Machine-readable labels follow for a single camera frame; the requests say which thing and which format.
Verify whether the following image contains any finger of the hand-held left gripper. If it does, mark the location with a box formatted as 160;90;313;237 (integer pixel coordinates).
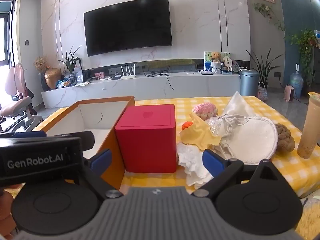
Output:
47;131;95;152
13;131;48;138

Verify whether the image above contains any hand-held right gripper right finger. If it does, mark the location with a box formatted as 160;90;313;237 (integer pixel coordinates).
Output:
191;149;284;200

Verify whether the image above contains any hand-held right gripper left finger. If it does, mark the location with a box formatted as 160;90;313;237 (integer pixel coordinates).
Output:
82;149;124;201

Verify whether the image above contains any orange cardboard box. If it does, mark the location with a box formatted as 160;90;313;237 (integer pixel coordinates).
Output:
32;96;136;193

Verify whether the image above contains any white tissue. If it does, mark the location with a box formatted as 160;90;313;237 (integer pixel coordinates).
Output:
176;142;214;189

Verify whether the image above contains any yellow snack packet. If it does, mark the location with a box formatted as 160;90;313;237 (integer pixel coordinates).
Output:
180;112;222;150

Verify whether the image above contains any clear plastic bag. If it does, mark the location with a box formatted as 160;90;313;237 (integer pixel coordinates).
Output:
205;115;228;137

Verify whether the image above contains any white round fabric pad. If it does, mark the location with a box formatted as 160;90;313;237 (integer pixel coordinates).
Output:
220;116;278;165

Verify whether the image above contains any pink and white crochet pouch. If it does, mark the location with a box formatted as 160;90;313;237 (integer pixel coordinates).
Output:
192;103;218;123

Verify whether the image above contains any white cloth napkin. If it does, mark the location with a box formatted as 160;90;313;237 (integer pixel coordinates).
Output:
220;91;257;120

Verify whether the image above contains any brown plush toy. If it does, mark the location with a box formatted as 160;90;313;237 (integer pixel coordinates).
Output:
274;123;295;153

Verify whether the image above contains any person's left hand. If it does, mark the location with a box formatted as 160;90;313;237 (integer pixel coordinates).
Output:
0;183;25;238

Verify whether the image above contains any pink desk chair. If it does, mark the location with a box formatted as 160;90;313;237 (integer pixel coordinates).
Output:
0;64;43;132

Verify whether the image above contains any red square box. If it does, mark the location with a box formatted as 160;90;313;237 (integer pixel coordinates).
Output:
114;104;177;173

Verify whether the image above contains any gold round vase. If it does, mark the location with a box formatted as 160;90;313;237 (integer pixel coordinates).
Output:
44;67;62;89

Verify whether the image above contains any dried flower bunch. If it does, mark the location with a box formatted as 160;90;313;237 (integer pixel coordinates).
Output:
34;56;50;73

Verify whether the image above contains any yellow checkered blanket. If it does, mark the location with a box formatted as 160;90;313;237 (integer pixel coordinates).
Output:
32;96;320;240

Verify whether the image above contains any green plant in glass vase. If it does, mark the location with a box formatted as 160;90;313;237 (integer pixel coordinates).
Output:
57;45;82;85

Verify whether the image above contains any white wifi router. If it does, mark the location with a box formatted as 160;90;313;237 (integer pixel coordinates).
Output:
120;64;137;80

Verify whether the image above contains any white marble television console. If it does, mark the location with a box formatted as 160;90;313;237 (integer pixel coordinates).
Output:
41;72;242;108

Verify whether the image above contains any woven pastel basket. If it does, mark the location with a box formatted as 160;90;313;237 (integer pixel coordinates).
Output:
257;81;268;102

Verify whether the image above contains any grey metal trash can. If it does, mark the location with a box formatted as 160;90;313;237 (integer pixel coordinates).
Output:
239;69;260;97

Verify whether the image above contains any glass balcony door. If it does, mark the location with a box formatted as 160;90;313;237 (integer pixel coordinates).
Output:
0;0;20;130

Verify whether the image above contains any green and blue painting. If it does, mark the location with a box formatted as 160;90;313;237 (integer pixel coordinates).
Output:
204;51;231;72

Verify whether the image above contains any pink space heater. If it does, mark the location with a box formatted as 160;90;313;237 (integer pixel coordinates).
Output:
284;84;296;102

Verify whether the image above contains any bubble tea cup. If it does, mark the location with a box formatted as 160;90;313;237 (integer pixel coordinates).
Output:
297;92;320;159

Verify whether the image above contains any brown teddy bear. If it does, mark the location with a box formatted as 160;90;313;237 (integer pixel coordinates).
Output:
209;51;222;63

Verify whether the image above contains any snake plant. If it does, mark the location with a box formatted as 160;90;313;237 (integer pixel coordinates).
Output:
246;48;275;89

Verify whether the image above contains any blue water jug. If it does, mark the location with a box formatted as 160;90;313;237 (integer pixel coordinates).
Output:
289;64;304;98

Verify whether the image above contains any potted trailing vine plant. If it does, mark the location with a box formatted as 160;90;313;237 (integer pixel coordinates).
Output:
287;29;320;87

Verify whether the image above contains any hanging vine plant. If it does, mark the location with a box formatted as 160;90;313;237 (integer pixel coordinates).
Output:
253;2;286;39

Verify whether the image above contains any black picture frame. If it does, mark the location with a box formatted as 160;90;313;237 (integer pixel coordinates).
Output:
72;58;83;83

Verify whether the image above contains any black cable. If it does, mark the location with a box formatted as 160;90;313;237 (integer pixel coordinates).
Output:
144;65;175;91

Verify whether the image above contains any black wall television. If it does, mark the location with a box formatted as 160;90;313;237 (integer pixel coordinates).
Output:
83;0;173;57

